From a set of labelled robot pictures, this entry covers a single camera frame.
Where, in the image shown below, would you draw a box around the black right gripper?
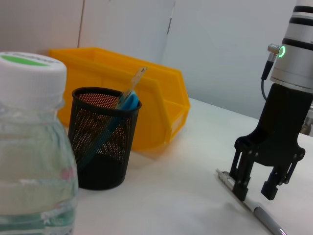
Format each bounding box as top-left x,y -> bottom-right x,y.
229,83 -> 313,202

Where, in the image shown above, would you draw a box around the silver ballpoint pen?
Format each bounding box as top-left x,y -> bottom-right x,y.
215,168 -> 288,235

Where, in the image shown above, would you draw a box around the blue capped scissors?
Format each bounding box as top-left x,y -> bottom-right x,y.
78,89 -> 140,172

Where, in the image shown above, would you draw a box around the clear plastic ruler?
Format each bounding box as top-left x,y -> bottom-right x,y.
114,66 -> 148,111

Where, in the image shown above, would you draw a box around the clear water bottle green label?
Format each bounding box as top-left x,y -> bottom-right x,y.
0,51 -> 79,235

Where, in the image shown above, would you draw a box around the black mesh pen cup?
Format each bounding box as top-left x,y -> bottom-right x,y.
68,87 -> 142,190

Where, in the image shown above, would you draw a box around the yellow plastic bin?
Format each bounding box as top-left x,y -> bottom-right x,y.
48,47 -> 191,150

